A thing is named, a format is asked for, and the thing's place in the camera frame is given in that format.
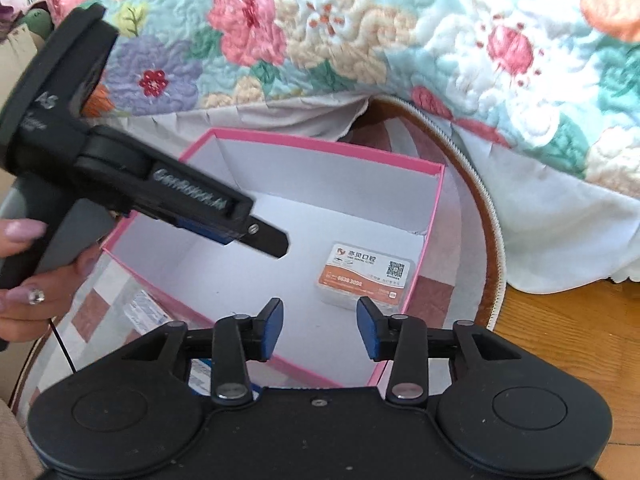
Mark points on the person's left hand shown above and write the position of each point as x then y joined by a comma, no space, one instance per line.
55,295

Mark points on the white blue packet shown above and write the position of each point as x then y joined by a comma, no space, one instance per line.
145,310

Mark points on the striped checked rug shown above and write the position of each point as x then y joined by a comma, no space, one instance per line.
470,260

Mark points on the small white orange box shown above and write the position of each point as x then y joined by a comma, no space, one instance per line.
360,280

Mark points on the person's beige trousers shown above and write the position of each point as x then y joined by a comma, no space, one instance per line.
12,440

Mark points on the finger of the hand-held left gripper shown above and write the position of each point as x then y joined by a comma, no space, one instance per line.
265,237

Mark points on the pink cardboard box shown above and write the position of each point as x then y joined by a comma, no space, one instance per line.
310,170

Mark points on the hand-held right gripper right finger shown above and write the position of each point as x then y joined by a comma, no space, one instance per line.
369,332

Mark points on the floral quilt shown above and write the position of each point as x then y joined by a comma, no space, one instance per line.
350,25

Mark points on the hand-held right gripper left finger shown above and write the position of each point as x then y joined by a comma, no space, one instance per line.
272,330

